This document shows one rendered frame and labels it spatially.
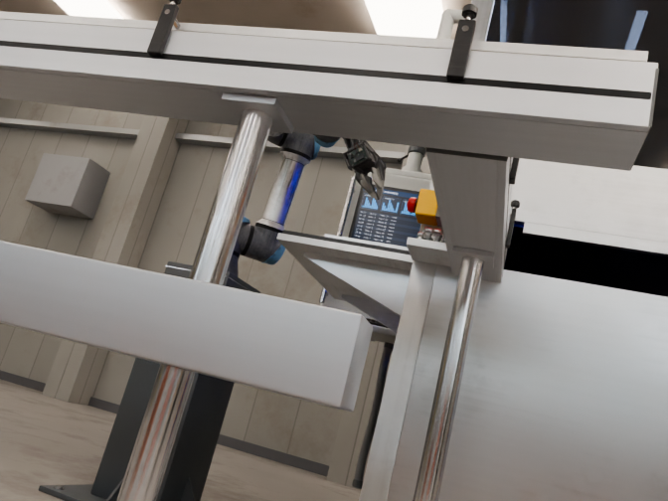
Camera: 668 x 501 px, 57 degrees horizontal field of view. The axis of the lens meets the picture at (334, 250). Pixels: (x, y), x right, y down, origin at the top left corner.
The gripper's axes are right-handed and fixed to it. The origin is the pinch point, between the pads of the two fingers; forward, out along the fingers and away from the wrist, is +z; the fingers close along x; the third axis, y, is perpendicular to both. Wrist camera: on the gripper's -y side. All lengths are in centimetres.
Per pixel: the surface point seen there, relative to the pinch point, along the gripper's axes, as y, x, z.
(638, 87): 72, 61, 38
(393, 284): -4.1, -5.8, 24.5
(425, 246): 15.0, 12.2, 25.0
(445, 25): -116, 25, -124
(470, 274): 21.3, 21.2, 37.8
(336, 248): 7.0, -14.1, 11.6
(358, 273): -1.8, -13.9, 18.1
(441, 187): 54, 29, 30
